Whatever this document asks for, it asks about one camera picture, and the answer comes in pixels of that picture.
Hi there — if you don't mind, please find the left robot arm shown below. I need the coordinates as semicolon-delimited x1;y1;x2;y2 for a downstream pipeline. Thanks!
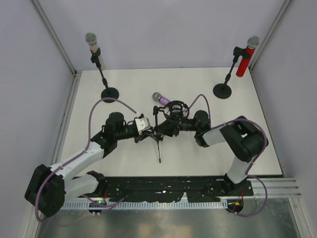
24;112;151;217

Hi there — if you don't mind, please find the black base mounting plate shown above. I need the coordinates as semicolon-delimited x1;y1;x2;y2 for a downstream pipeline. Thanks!
86;176;254;203

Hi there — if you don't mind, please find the white slotted cable duct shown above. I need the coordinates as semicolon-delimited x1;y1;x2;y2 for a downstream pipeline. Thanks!
61;199;228;211

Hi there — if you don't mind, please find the purple glitter microphone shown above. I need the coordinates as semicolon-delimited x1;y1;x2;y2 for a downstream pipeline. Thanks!
152;92;170;106

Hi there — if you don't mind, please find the round-base mic stand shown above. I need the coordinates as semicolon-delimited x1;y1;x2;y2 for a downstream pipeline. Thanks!
213;47;244;99
91;48;119;103

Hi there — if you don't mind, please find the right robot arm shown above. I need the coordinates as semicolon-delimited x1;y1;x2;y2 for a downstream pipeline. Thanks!
154;110;268;195

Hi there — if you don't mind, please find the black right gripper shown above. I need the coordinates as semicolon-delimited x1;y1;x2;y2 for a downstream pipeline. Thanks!
157;111;201;136

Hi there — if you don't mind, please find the silver glitter microphone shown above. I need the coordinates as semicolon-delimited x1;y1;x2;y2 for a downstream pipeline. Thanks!
85;32;106;70

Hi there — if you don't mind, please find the red glitter microphone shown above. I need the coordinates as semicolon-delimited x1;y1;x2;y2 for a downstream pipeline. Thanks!
236;36;260;77

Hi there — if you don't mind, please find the black tripod shock-mount stand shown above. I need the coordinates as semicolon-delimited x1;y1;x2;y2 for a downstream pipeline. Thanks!
153;100;189;163

